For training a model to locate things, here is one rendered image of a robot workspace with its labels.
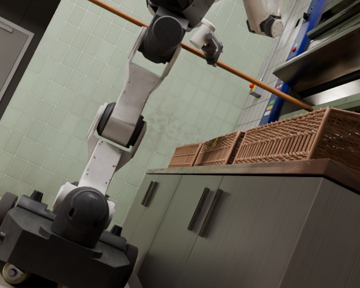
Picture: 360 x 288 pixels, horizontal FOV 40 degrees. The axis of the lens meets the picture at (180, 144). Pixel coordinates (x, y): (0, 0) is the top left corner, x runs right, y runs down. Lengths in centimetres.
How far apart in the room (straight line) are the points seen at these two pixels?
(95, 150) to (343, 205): 117
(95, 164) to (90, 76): 195
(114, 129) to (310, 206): 114
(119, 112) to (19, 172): 191
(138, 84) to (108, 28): 193
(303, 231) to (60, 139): 296
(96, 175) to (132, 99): 33
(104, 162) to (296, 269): 113
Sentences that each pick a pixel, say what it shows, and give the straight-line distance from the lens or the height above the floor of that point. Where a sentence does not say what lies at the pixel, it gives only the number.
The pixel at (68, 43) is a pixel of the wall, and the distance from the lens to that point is 379.
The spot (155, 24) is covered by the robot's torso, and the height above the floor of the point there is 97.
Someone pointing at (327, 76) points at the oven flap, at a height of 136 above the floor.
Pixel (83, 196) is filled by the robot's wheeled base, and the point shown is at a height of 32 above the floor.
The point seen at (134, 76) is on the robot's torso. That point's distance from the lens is 193.
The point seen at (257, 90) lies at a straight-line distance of 358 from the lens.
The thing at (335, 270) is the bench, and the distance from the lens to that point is 89.
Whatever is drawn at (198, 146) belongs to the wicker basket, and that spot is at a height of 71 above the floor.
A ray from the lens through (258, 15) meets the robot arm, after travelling 207.
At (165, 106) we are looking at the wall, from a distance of 375.
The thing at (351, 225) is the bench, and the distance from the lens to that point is 90.
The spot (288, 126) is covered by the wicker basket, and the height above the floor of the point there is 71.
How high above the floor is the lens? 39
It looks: 8 degrees up
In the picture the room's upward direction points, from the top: 24 degrees clockwise
